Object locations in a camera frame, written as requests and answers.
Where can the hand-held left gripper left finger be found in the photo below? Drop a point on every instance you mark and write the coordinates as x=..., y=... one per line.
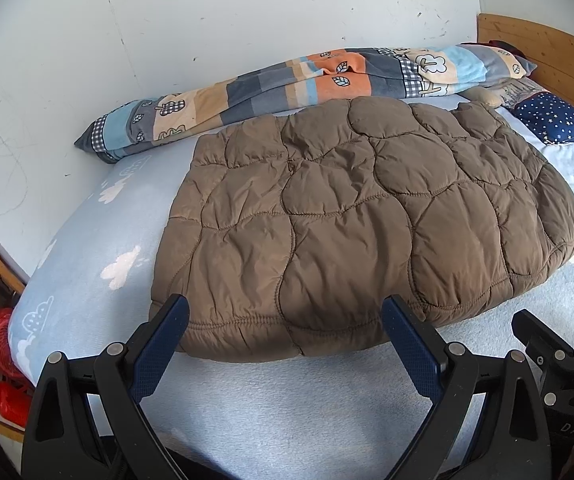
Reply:
x=159, y=350

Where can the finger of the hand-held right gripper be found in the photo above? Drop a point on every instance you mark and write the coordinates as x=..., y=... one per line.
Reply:
x=542, y=350

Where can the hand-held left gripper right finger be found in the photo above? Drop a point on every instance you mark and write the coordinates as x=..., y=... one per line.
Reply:
x=412, y=345

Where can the brown quilted hooded jacket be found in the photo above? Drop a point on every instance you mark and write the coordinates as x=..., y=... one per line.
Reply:
x=342, y=220

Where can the red plastic mesh basket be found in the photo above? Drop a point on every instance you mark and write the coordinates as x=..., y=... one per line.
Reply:
x=2, y=340

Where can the red plastic container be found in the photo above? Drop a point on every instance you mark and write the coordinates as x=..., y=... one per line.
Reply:
x=4, y=395

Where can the navy dotted pillow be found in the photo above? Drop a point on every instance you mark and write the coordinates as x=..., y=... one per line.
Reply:
x=557, y=117

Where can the beige pillow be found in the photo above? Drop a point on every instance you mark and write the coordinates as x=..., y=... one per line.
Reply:
x=492, y=94

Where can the wooden headboard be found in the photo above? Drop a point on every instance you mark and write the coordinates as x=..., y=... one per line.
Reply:
x=557, y=55

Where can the dark red cloth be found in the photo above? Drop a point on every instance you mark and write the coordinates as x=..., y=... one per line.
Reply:
x=504, y=46

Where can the patchwork print rolled blanket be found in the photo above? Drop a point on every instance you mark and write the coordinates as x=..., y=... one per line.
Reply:
x=247, y=100

